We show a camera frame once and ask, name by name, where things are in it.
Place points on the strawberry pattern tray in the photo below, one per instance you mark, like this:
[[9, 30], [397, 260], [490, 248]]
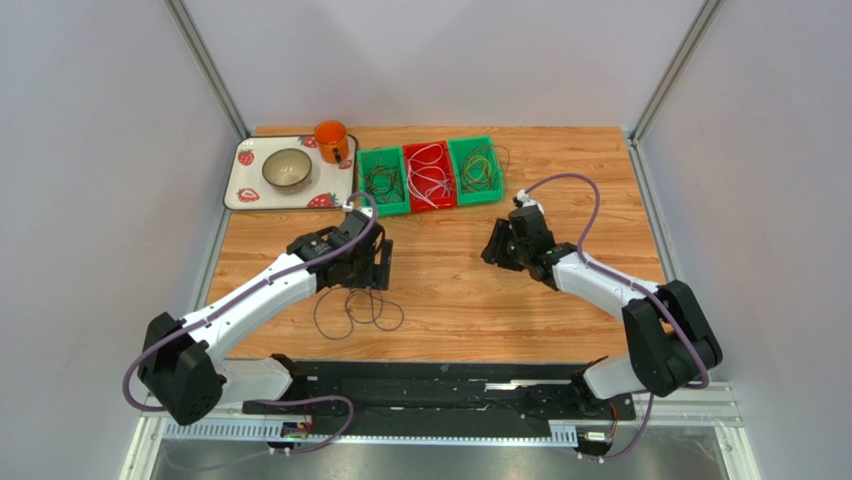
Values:
[[248, 191]]

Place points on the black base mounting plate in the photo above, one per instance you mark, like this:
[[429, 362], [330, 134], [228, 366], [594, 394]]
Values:
[[431, 400]]

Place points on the orange mug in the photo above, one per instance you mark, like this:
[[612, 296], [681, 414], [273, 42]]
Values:
[[331, 137]]

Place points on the aluminium frame rail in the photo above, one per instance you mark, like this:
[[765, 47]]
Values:
[[688, 435]]

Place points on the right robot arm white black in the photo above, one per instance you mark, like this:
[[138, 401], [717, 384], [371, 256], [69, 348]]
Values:
[[670, 344]]

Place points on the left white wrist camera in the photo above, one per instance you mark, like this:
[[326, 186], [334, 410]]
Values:
[[365, 210]]

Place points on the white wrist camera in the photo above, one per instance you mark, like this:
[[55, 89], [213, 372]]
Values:
[[523, 199], [365, 210]]

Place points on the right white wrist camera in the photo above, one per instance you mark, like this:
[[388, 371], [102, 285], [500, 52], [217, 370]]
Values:
[[523, 199]]

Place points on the beige ceramic bowl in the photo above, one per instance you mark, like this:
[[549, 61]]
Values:
[[288, 170]]

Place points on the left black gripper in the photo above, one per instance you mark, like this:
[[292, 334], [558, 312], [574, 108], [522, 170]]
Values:
[[375, 274]]

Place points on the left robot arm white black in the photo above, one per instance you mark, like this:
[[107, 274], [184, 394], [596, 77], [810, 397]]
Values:
[[184, 363]]

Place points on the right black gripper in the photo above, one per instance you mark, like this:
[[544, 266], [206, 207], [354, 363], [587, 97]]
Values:
[[499, 243]]

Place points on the left green bin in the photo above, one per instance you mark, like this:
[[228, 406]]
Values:
[[381, 174]]

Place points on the red bin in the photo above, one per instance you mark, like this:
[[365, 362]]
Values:
[[429, 176]]

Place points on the right green bin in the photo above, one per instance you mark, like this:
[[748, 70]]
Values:
[[478, 171]]

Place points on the green bin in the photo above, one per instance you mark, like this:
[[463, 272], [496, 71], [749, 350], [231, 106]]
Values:
[[478, 171], [381, 174]]

